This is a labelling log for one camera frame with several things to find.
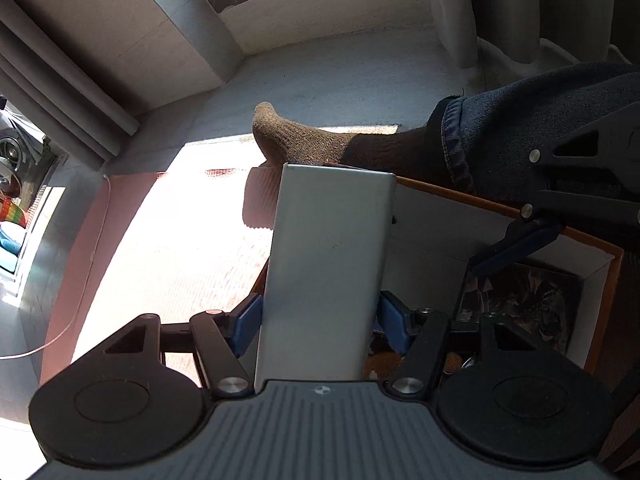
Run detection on white cable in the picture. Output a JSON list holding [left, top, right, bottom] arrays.
[[0, 174, 113, 361]]

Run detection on blue detergent bottle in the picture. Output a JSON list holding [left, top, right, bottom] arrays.
[[0, 227, 23, 271]]

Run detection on person's right foot brown sock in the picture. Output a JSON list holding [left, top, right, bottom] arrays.
[[252, 101, 446, 183]]

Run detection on silver box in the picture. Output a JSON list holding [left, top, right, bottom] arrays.
[[254, 162, 397, 393]]

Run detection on pink ribbed floor mat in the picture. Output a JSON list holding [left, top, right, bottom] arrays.
[[40, 167, 281, 396]]

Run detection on orange cardboard box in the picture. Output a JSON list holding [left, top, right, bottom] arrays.
[[247, 162, 626, 391]]

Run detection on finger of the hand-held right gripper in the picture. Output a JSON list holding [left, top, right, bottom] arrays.
[[471, 110, 640, 277]]

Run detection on rainbow striped bag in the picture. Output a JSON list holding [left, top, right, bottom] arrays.
[[0, 200, 28, 228]]

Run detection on grey curtain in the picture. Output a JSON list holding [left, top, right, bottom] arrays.
[[420, 0, 640, 68], [0, 0, 141, 171]]

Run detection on person's right leg in jeans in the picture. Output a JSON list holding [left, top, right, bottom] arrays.
[[427, 62, 640, 211]]

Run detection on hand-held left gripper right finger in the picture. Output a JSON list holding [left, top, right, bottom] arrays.
[[378, 290, 546, 399]]

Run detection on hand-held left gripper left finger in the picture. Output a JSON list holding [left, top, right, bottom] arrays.
[[102, 294, 263, 401]]

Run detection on dark picture card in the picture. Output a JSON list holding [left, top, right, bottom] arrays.
[[452, 260, 586, 368]]

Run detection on grey washing machine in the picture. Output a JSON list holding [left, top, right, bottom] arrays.
[[0, 105, 46, 196]]

